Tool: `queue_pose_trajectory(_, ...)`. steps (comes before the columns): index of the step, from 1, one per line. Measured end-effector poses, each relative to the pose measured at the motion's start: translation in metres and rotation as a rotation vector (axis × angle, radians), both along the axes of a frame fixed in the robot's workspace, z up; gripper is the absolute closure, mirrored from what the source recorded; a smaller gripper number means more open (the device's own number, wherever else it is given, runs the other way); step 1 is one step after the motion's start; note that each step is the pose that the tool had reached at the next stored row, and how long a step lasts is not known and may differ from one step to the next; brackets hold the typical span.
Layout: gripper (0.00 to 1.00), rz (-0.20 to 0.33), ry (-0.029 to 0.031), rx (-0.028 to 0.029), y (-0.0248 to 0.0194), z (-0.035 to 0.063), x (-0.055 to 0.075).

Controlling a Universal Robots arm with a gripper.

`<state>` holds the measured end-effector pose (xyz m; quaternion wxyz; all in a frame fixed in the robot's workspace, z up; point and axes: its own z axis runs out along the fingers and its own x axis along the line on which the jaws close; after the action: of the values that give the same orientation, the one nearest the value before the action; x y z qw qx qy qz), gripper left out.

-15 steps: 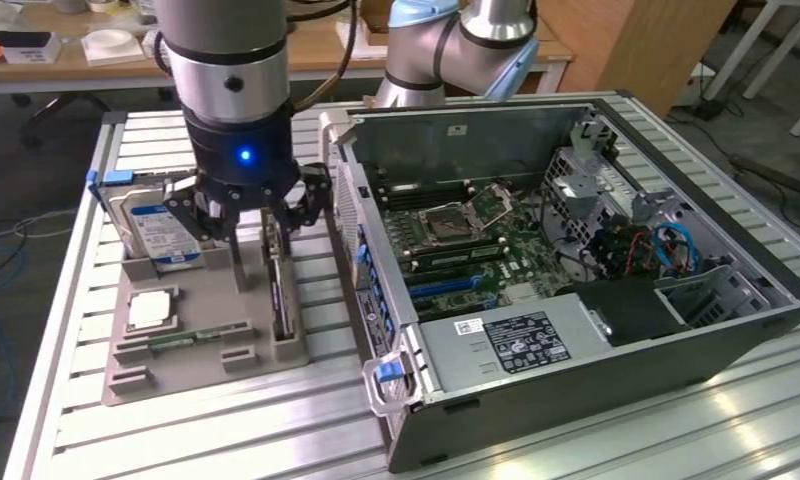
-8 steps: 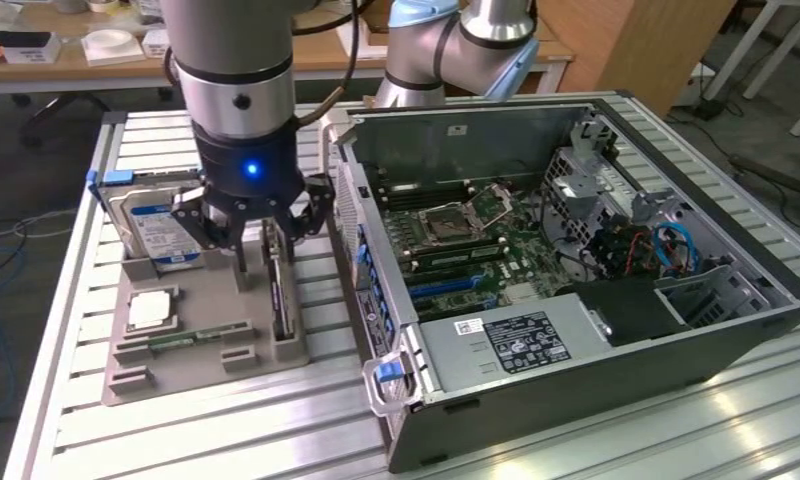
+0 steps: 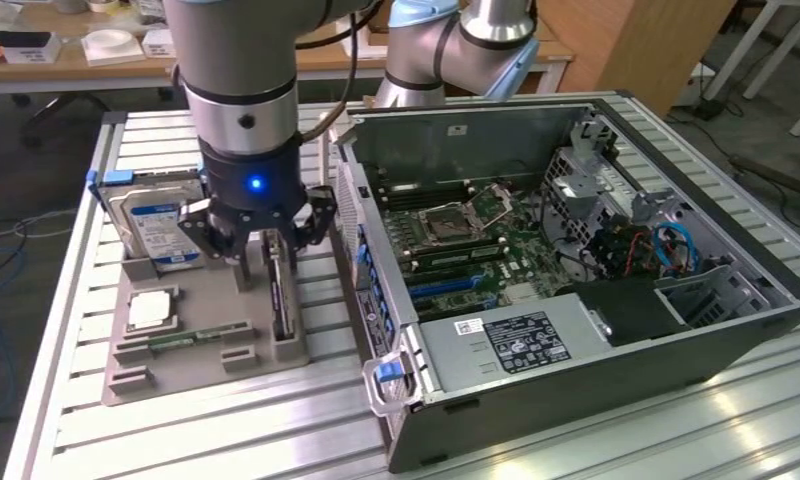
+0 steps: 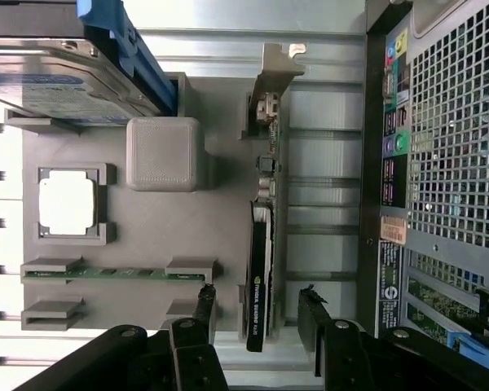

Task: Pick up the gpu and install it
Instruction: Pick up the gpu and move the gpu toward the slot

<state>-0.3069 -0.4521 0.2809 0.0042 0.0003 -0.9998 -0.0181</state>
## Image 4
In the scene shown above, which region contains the blue disk caddy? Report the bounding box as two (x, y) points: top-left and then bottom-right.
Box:
(76, 0), (177, 117)

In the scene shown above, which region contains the black open PC case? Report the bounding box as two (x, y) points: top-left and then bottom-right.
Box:
(358, 0), (489, 367)

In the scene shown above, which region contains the silver CPU chip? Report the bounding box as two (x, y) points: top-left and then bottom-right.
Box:
(38, 169), (98, 236)

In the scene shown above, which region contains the blue case latch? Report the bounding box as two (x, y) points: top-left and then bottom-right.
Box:
(447, 329), (489, 376)

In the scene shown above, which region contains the grey printed parts rack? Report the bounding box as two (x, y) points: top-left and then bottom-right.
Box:
(3, 72), (289, 340)

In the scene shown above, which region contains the green RAM stick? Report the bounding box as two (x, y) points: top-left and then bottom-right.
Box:
(24, 266), (207, 283)

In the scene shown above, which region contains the silver hard disk drive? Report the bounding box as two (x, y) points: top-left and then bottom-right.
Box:
(0, 38), (152, 125)

